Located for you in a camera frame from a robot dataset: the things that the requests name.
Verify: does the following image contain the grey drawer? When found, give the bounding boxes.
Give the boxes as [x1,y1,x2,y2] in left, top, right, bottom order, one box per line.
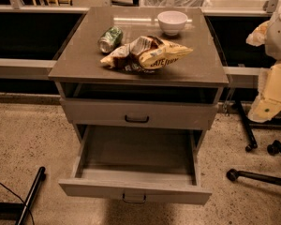
[59,126,211,205]
[60,98,217,130]

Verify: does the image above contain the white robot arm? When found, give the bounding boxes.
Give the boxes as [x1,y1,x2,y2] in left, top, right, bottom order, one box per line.
[246,5,281,123]

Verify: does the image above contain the grey drawer cabinet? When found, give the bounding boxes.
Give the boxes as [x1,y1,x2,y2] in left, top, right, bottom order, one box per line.
[50,7,229,138]

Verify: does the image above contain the grey top drawer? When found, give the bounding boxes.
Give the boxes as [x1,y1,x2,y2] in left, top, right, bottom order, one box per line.
[60,98,217,130]

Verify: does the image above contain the yellow chip bag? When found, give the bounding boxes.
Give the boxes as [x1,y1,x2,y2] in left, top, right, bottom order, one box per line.
[100,36,193,73]

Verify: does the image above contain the green soda can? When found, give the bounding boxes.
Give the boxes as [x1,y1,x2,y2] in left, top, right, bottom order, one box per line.
[97,26,123,53]

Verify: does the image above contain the white bowl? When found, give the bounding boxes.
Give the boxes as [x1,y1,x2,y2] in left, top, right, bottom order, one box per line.
[157,10,188,36]

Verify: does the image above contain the grey railing beam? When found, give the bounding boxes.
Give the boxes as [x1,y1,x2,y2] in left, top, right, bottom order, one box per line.
[0,58,55,81]

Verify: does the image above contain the black wheeled base legs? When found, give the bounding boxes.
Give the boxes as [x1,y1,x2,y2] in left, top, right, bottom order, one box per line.
[226,100,281,187]

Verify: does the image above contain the black stand leg left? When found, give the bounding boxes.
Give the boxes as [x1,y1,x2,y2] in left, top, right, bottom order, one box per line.
[0,167,46,225]

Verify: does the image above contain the black cable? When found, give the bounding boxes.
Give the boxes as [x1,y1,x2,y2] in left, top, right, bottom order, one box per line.
[0,175,36,225]

